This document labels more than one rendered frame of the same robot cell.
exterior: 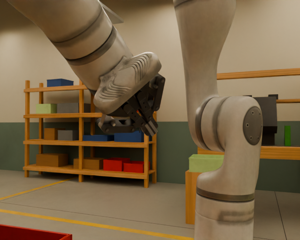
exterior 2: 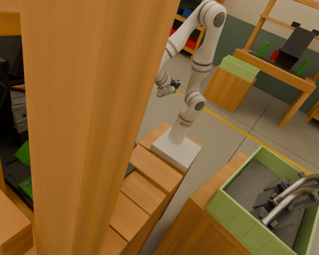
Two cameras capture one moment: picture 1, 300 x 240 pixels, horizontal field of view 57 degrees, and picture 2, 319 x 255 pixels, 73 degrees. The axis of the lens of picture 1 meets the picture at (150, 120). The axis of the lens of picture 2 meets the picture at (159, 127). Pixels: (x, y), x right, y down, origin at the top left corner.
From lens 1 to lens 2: 0.78 m
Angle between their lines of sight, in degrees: 36
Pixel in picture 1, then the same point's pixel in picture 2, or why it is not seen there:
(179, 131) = (233, 27)
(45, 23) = not seen: hidden behind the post
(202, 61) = (193, 83)
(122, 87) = (163, 93)
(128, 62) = (167, 87)
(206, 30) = (196, 78)
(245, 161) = (192, 114)
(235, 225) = (183, 126)
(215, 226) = (178, 124)
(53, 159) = not seen: hidden behind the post
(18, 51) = not seen: outside the picture
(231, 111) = (194, 101)
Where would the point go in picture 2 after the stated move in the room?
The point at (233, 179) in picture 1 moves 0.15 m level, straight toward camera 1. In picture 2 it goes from (187, 116) to (174, 127)
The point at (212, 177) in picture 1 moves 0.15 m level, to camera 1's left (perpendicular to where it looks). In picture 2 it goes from (183, 113) to (157, 102)
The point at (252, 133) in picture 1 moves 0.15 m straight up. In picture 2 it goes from (197, 108) to (210, 82)
